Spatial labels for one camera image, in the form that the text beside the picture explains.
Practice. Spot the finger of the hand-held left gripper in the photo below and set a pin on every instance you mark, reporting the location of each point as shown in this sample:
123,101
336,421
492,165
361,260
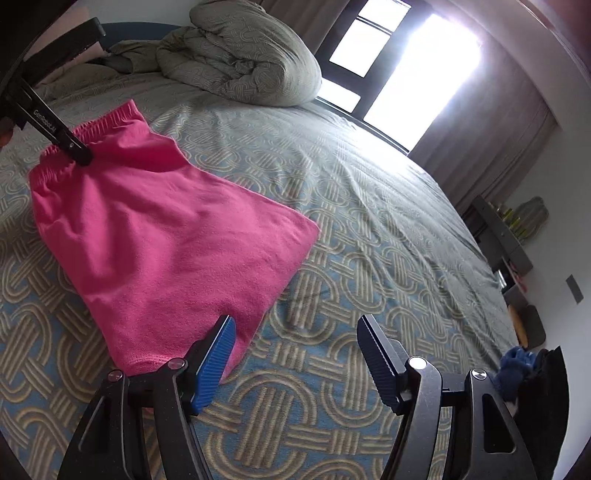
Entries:
51,127

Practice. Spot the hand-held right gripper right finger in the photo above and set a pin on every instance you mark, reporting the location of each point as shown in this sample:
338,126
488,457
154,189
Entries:
376,360

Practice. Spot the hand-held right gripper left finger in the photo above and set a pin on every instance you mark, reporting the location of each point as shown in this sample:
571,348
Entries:
217,360

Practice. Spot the pink pants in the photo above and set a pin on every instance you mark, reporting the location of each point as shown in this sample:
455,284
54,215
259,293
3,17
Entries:
161,230

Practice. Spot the patterned pillow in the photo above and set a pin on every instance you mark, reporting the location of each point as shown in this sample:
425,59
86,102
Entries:
78,76

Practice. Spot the blue headboard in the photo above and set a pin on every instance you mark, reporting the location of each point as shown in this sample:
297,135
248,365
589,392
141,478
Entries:
138,30

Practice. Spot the blue cloth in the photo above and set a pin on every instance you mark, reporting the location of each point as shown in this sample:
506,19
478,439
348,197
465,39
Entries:
512,369

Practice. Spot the patterned bed cover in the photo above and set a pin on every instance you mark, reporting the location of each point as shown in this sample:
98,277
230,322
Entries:
369,207

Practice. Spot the grey stool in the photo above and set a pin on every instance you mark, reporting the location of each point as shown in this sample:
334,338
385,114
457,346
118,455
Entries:
534,323

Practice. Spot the grey shelf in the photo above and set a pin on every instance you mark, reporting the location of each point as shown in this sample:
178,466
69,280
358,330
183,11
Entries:
508,249

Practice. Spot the black cloth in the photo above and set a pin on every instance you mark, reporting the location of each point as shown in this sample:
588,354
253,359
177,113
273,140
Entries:
545,406

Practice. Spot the folded patterned duvet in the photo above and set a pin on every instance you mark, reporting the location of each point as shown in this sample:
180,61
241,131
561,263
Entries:
240,60

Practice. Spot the cactus-shaped decoration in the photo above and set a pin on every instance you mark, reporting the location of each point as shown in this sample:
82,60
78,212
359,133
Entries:
533,217

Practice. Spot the brown curtain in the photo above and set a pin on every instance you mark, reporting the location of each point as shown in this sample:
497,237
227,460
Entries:
323,18
489,120

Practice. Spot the dark-framed window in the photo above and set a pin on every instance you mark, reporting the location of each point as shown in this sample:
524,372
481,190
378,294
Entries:
351,32

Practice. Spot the grey wall switch plate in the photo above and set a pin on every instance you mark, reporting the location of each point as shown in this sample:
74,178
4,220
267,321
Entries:
575,288

